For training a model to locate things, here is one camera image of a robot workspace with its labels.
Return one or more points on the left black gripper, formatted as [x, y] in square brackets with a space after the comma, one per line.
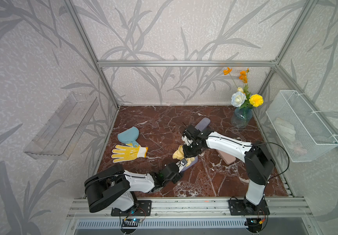
[178, 178]

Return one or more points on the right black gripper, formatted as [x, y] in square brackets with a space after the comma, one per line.
[186, 154]

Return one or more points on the yellow microfiber cloth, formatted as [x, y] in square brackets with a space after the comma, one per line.
[179, 154]

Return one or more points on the blue-grey fabric eyeglass case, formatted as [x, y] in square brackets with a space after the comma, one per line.
[192, 161]

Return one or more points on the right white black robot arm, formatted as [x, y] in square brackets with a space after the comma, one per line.
[258, 161]

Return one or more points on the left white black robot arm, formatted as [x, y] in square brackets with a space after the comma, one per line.
[116, 186]

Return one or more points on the pink eyeglass case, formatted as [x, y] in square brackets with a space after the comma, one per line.
[227, 158]

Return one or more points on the yellow white work glove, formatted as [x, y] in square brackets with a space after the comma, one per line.
[128, 153]

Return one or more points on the glass flower vase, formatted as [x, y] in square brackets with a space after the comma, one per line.
[241, 117]

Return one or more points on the artificial flower bouquet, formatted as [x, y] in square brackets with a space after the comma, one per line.
[243, 98]

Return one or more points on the white items in basket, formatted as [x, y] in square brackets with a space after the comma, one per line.
[285, 129]

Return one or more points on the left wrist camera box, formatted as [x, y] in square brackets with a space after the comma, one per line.
[182, 164]

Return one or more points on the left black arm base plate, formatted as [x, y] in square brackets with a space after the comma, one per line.
[141, 208]

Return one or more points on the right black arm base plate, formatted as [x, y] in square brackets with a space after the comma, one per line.
[243, 207]

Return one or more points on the aluminium front rail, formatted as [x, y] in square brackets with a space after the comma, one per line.
[199, 207]

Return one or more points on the white wire mesh basket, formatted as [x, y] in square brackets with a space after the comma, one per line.
[313, 137]

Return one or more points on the clear acrylic wall shelf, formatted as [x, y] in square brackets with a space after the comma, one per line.
[60, 135]

